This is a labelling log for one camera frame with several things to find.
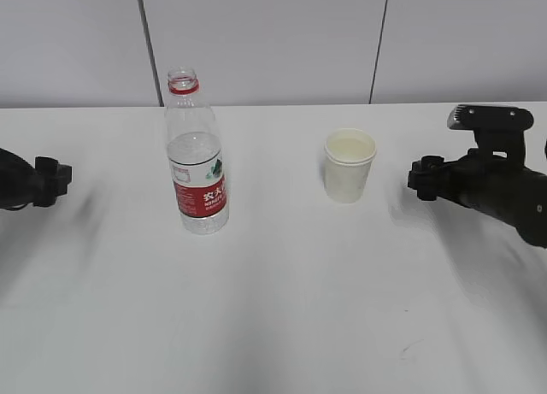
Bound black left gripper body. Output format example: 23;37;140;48
1;149;73;210

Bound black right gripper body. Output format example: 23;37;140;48
408;149;546;247

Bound white paper cup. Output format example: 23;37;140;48
323;128;377;203

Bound Nongfu Spring water bottle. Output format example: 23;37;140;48
165;67;229;235

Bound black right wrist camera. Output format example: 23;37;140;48
447;104;534;168

